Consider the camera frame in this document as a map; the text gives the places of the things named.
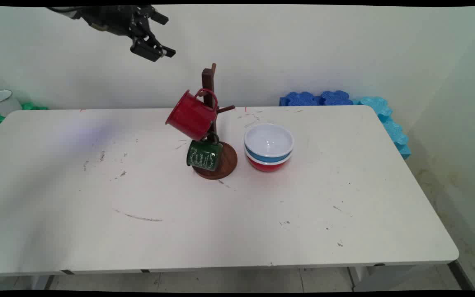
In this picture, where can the red enamel mug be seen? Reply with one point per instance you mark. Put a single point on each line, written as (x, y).
(188, 115)

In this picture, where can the green printed mug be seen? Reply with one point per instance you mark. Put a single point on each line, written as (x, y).
(204, 156)

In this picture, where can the light blue foam mat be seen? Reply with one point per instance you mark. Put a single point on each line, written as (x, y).
(375, 106)
(396, 136)

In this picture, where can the white table leg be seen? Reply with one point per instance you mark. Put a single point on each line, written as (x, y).
(41, 282)

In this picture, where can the white enamel mug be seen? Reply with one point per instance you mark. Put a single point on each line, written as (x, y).
(4, 103)

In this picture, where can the dark blue foam mat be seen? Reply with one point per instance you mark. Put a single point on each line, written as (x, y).
(299, 99)
(336, 98)

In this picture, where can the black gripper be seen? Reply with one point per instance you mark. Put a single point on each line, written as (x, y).
(109, 18)

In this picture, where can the brown wooden mug tree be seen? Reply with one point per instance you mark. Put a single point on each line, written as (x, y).
(207, 78)

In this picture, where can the red bowl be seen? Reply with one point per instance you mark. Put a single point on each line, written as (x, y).
(267, 166)

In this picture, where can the blue bowl white inside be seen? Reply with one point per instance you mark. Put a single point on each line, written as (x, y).
(268, 140)

